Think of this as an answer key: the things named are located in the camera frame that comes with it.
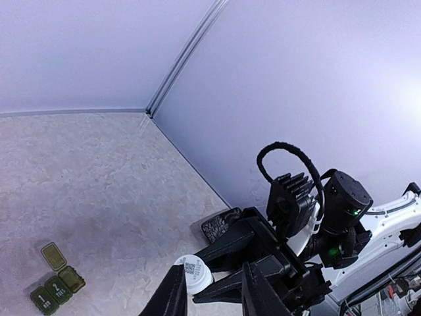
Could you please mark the green weekly pill organizer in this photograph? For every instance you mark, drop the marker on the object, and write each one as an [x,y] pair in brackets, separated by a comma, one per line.
[59,287]

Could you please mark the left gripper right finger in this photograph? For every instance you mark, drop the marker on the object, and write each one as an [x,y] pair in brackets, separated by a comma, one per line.
[258,298]

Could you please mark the black floral square plate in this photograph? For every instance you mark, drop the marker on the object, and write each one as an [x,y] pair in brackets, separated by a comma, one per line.
[217,225]

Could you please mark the right aluminium frame post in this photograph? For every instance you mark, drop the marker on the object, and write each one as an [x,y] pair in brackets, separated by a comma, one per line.
[184,56]

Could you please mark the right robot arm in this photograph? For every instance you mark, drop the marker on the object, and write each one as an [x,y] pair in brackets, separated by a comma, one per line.
[354,234]

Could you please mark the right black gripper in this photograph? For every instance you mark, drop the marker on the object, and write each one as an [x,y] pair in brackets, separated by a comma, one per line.
[253,240]

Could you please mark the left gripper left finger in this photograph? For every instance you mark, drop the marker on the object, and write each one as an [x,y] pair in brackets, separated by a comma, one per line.
[170,298]

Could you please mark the white pill bottle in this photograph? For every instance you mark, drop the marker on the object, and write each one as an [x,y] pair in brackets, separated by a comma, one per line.
[198,275]

